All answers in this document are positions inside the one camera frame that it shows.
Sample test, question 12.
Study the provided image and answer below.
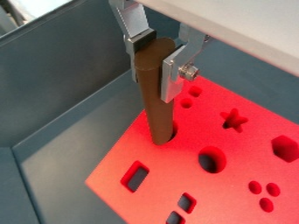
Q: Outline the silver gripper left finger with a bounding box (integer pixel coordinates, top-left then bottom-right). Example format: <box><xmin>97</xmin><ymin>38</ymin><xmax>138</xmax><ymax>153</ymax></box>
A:
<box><xmin>109</xmin><ymin>0</ymin><xmax>157</xmax><ymax>81</ymax></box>

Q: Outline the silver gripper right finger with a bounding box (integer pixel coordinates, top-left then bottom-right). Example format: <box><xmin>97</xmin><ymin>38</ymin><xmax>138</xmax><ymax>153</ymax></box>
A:
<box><xmin>162</xmin><ymin>24</ymin><xmax>211</xmax><ymax>103</ymax></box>

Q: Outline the brown oval peg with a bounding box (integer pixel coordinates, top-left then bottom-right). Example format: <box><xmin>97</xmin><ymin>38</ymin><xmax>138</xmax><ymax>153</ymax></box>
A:
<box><xmin>135</xmin><ymin>38</ymin><xmax>175</xmax><ymax>145</ymax></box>

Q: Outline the red shape-sorter block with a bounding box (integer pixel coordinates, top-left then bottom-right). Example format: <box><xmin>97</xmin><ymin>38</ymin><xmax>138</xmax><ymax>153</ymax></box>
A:
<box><xmin>86</xmin><ymin>78</ymin><xmax>299</xmax><ymax>224</ymax></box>

